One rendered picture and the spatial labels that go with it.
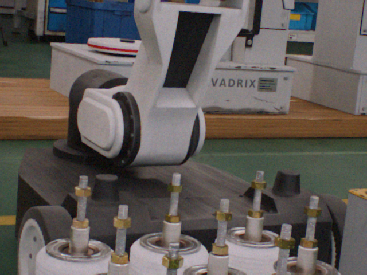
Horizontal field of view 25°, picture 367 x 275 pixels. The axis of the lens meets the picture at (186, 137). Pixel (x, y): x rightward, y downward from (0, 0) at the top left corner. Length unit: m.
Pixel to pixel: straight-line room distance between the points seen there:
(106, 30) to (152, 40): 3.96
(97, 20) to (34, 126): 2.63
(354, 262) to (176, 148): 0.54
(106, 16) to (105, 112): 3.84
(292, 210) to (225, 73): 1.71
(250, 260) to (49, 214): 0.39
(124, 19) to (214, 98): 2.39
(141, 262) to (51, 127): 1.84
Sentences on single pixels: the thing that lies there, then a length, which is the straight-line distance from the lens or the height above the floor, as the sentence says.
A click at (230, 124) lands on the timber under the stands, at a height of 0.06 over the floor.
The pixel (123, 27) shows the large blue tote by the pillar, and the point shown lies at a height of 0.22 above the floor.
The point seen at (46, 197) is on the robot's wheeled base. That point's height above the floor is 0.17.
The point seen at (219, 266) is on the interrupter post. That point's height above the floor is 0.27.
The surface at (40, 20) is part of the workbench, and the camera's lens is 6.31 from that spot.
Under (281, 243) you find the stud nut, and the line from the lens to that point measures 0.79.
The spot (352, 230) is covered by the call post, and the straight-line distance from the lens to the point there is 1.13.
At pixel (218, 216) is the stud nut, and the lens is 0.89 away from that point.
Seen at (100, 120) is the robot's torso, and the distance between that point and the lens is 1.58.
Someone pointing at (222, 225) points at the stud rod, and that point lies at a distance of 0.90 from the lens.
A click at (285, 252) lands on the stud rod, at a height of 0.32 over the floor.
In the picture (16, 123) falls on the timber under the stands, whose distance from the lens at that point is 2.77.
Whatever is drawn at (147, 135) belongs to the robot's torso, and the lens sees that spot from 1.52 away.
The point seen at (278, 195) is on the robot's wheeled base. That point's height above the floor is 0.21.
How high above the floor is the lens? 0.57
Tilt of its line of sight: 11 degrees down
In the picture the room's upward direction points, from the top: 5 degrees clockwise
